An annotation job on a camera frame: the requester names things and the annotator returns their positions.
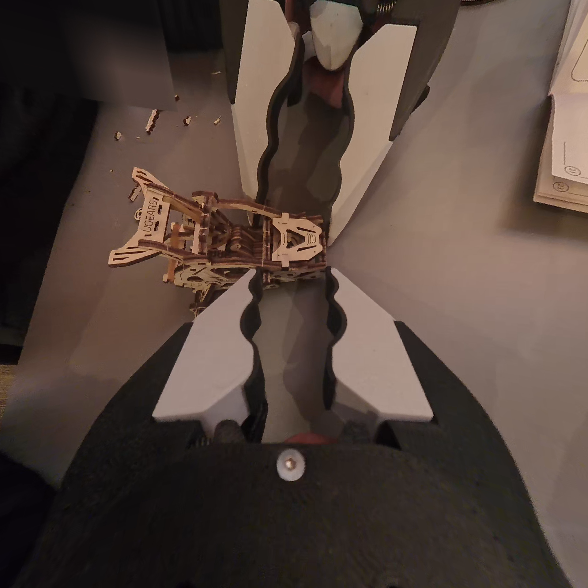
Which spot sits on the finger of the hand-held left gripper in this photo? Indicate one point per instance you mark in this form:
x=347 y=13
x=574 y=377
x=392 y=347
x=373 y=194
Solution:
x=381 y=92
x=257 y=82

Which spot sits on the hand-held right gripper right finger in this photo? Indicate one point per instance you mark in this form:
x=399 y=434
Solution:
x=386 y=367

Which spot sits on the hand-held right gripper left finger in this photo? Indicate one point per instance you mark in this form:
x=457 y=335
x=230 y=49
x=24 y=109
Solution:
x=202 y=367

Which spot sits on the wooden mechanical model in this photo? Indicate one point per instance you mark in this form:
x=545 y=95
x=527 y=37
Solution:
x=298 y=241

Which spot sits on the person's left hand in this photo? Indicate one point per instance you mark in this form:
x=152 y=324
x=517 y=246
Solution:
x=328 y=87

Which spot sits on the toothed wooden strip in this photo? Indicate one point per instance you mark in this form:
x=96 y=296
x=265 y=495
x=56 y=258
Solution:
x=150 y=121

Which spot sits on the small T-shaped wooden piece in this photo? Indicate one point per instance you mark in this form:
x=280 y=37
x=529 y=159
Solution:
x=133 y=193

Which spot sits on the open instruction booklet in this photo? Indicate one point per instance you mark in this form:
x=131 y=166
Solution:
x=569 y=138

